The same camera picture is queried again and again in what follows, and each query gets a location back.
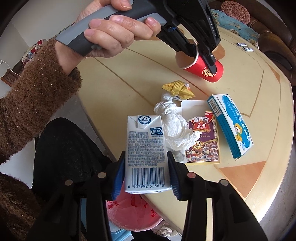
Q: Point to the purple gold snack box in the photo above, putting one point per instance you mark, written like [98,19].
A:
[200,117]

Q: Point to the wooden stool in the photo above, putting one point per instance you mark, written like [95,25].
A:
[12,75]

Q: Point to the right small battery pack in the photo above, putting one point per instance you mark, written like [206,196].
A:
[248,49]

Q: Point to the brown fuzzy right sleeve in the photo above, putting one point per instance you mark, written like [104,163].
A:
[19,209]

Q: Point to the pink round cushion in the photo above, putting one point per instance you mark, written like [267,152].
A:
[236,11]

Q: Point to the white milk carton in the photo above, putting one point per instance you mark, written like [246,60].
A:
[146,160]

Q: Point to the brown fuzzy left sleeve forearm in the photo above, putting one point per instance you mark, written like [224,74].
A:
[39,92]

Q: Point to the left small battery pack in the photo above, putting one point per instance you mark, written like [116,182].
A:
[241,44]

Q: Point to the blue white medicine box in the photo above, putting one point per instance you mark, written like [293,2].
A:
[231,123]

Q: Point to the brown leather sofa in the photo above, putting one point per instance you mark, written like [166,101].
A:
[275,40]

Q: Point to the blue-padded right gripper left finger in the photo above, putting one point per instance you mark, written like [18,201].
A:
[119,172]

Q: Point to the red paper cup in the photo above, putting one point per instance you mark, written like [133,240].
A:
[198,67]

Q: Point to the blue floral sofa cover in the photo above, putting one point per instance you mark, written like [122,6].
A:
[236,27]

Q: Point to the small battery pack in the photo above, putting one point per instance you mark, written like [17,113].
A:
[241,44]
[248,49]

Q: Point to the gold foil wrapper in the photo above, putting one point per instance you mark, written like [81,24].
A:
[179,90]

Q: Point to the pink-lined trash bin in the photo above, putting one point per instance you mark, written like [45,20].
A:
[131,212]

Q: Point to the pink white sneaker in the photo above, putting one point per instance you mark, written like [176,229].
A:
[163,229]

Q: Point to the crumpled white tissue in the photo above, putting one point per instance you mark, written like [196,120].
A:
[178,136]

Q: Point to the person's left hand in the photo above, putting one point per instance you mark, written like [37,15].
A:
[113,35]

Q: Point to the person's black trouser legs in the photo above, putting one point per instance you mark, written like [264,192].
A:
[61,143]

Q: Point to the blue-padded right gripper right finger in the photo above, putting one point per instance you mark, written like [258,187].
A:
[232,218]

